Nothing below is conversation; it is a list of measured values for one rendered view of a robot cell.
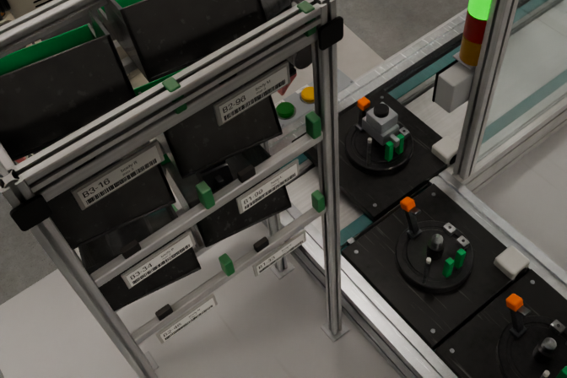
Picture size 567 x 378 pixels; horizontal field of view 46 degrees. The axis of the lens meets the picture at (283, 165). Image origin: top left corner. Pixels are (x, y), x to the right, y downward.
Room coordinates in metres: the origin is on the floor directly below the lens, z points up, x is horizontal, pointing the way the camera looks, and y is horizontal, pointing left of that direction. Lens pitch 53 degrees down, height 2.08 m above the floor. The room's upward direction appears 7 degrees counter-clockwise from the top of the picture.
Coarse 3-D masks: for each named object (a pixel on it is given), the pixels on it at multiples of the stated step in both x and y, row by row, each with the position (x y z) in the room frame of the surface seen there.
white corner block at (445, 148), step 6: (444, 138) 0.82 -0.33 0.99; (450, 138) 0.82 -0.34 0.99; (438, 144) 0.81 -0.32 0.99; (444, 144) 0.81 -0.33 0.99; (450, 144) 0.81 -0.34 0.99; (456, 144) 0.80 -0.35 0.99; (432, 150) 0.81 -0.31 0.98; (438, 150) 0.80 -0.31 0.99; (444, 150) 0.79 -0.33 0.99; (450, 150) 0.79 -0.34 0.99; (456, 150) 0.79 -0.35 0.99; (438, 156) 0.79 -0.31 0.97; (444, 156) 0.78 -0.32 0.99; (450, 156) 0.78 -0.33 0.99; (444, 162) 0.78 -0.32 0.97; (450, 162) 0.78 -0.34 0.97
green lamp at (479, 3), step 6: (474, 0) 0.77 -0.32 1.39; (480, 0) 0.77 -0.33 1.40; (486, 0) 0.76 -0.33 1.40; (468, 6) 0.79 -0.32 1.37; (474, 6) 0.77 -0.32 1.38; (480, 6) 0.76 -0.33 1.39; (486, 6) 0.76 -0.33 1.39; (474, 12) 0.77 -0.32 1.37; (480, 12) 0.76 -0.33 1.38; (486, 12) 0.76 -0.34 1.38; (480, 18) 0.76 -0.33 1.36; (486, 18) 0.76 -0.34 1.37
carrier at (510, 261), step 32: (384, 224) 0.65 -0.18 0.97; (448, 224) 0.61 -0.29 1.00; (480, 224) 0.62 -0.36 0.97; (352, 256) 0.59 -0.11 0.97; (384, 256) 0.58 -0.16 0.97; (416, 256) 0.56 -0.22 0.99; (448, 256) 0.56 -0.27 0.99; (480, 256) 0.56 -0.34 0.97; (512, 256) 0.54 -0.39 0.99; (384, 288) 0.52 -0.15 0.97; (416, 288) 0.51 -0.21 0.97; (448, 288) 0.50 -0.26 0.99; (480, 288) 0.50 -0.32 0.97; (416, 320) 0.45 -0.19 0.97; (448, 320) 0.45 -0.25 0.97
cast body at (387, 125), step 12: (372, 108) 0.85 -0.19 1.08; (384, 108) 0.84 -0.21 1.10; (372, 120) 0.82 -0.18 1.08; (384, 120) 0.81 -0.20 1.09; (396, 120) 0.82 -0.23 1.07; (372, 132) 0.82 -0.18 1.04; (384, 132) 0.81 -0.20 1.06; (396, 132) 0.81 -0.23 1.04; (384, 144) 0.80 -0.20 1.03; (396, 144) 0.79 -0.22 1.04
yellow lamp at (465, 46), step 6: (462, 36) 0.79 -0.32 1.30; (462, 42) 0.78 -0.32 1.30; (468, 42) 0.77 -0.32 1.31; (462, 48) 0.78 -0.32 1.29; (468, 48) 0.77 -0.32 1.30; (474, 48) 0.76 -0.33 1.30; (480, 48) 0.76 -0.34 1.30; (462, 54) 0.78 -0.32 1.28; (468, 54) 0.77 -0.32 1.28; (474, 54) 0.76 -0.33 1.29; (462, 60) 0.77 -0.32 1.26; (468, 60) 0.76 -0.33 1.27; (474, 60) 0.76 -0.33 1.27
